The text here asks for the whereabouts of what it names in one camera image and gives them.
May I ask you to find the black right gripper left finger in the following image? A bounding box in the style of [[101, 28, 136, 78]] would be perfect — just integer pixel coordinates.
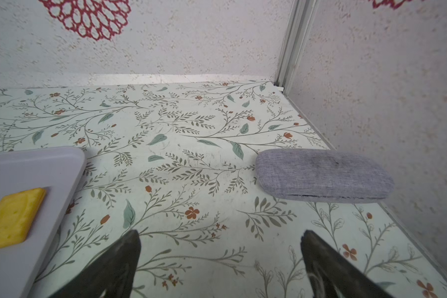
[[51, 230, 141, 298]]

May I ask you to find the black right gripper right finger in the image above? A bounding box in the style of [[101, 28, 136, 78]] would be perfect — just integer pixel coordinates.
[[300, 230, 391, 298]]

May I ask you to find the yellow square cracker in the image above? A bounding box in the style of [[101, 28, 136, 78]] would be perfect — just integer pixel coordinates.
[[0, 188, 47, 249]]

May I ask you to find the lavender plastic tray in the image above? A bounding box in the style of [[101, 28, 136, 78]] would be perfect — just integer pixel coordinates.
[[0, 147, 86, 298]]

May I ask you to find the grey fabric glasses case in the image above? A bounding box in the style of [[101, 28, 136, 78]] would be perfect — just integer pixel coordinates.
[[255, 149, 394, 204]]

